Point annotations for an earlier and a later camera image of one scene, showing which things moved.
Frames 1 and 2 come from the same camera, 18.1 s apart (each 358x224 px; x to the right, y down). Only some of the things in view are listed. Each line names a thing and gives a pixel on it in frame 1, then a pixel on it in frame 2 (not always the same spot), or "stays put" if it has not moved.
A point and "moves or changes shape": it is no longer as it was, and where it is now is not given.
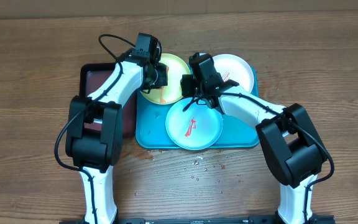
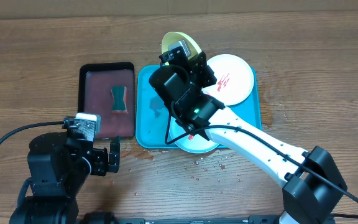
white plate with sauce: [234, 68] stays put
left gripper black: [164, 70] → [99, 168]
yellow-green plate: [172, 93] moves or changes shape
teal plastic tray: [151, 131] stays put
